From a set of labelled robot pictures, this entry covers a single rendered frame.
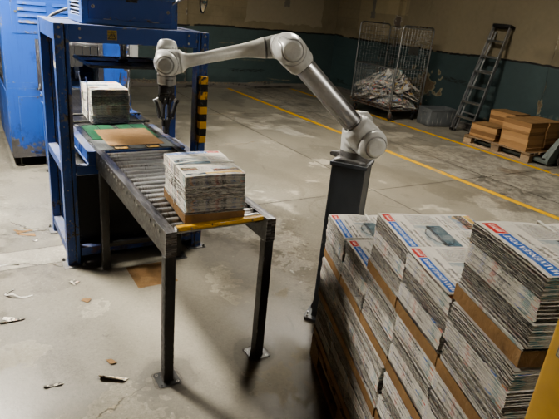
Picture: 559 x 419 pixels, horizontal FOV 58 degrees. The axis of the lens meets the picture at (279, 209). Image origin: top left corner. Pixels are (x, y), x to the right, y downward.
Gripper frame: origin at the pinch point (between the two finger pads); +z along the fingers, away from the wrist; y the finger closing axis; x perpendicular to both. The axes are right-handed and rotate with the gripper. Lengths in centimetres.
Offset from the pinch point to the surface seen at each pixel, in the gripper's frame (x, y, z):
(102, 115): 157, 5, 29
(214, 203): -47, 7, 24
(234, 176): -47, 16, 12
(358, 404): -128, 36, 82
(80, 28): 84, -23, -38
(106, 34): 85, -8, -36
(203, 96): 80, 54, -1
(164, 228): -46, -16, 34
